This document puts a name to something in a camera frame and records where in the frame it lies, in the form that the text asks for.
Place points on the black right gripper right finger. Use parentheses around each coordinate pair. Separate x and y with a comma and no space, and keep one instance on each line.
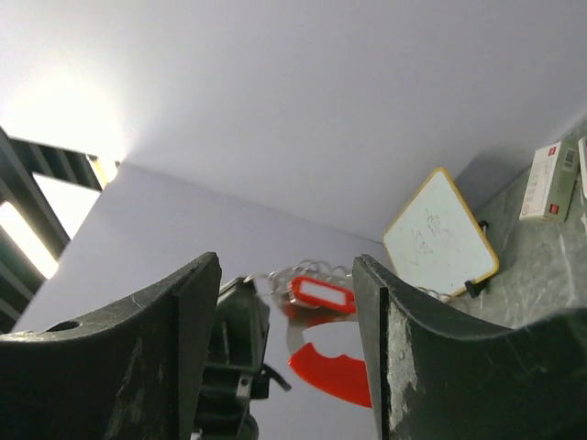
(435,372)

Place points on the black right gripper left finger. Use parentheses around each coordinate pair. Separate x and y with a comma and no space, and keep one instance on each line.
(129,370)

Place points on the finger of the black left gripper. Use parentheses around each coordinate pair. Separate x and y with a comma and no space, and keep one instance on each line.
(235,371)

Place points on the red tagged key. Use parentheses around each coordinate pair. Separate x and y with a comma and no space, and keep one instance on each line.
(314,293)

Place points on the white and green carton box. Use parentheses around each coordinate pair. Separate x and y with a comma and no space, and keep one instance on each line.
(550,183)

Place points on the white stapler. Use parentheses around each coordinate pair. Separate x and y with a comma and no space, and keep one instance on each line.
(582,149)

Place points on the small whiteboard with yellow frame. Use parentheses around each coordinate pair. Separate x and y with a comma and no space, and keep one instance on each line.
(436,244)

